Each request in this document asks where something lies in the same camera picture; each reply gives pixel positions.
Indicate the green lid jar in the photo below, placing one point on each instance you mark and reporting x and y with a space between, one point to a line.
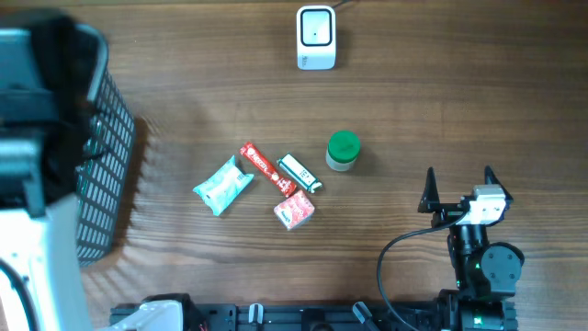
342 151

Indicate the red white small packet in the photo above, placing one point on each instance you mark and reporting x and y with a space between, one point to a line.
295 210

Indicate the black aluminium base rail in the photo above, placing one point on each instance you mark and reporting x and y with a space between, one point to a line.
426 316

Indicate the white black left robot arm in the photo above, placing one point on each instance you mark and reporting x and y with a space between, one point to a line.
66 143

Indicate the red candy bar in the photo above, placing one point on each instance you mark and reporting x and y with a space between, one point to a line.
251 153

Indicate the teal tissue packet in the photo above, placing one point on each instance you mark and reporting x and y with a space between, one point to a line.
220 190

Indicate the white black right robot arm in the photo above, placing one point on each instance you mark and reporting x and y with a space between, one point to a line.
486 273

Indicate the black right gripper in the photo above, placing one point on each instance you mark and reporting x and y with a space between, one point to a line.
447 212

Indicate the white barcode scanner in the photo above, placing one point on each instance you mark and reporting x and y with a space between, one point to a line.
316 38

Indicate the grey plastic shopping basket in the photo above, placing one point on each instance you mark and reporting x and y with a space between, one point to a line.
102 178

